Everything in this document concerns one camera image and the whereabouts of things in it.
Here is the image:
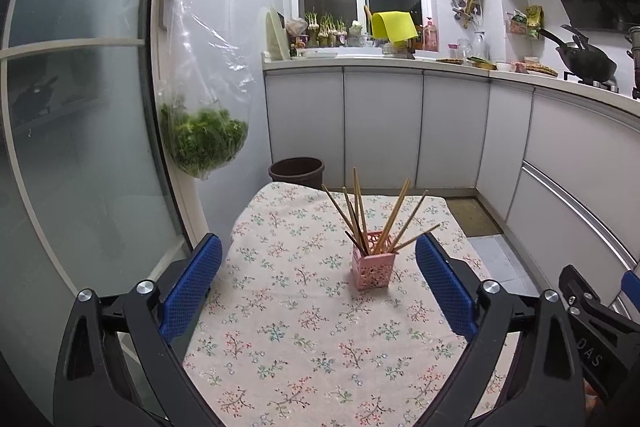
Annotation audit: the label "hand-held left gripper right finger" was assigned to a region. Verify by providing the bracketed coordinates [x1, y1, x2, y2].
[415, 233, 586, 427]

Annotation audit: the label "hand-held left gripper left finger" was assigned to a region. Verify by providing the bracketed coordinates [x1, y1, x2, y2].
[52, 233, 223, 427]

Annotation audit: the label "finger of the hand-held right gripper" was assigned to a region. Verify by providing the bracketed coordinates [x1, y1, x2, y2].
[621, 271, 640, 308]
[559, 264, 640, 333]

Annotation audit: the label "pink perforated utensil holder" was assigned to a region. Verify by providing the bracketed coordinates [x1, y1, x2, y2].
[351, 231, 398, 292]

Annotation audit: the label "bundle of bamboo chopsticks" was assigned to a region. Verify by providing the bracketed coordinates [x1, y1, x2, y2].
[321, 167, 442, 256]

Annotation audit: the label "brown floor mat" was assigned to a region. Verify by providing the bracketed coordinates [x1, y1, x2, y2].
[445, 197, 505, 238]

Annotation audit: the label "floral tablecloth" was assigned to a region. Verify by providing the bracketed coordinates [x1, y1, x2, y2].
[182, 182, 521, 427]

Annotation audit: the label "plastic bag of greens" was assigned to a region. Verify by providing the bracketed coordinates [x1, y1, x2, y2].
[159, 0, 251, 182]

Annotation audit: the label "dark brown trash bin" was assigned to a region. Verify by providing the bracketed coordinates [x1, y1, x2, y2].
[268, 157, 326, 188]

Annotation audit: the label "black gas stove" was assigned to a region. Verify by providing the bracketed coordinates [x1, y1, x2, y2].
[562, 74, 621, 94]

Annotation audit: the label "frosted glass sliding door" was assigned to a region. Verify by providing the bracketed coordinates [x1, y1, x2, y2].
[0, 0, 201, 427]

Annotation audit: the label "black wok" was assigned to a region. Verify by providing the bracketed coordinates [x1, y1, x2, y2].
[537, 24, 618, 85]

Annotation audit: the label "steel steamer pot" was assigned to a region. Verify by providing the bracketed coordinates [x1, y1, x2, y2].
[625, 26, 640, 88]

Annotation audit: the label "pink soap bottle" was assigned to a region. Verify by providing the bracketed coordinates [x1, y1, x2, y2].
[422, 18, 441, 51]

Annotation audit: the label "pale cutting board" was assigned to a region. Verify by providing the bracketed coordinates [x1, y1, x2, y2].
[264, 7, 291, 60]

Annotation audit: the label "yellow cloth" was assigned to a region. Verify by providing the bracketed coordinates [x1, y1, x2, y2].
[371, 11, 418, 42]

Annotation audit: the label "green yellow snack packet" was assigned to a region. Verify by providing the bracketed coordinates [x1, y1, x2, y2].
[525, 5, 543, 40]

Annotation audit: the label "row of sprouting garlic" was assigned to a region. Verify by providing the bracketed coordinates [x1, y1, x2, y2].
[304, 9, 348, 48]

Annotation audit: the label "water heater pipes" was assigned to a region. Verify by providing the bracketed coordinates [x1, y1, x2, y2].
[447, 0, 483, 30]

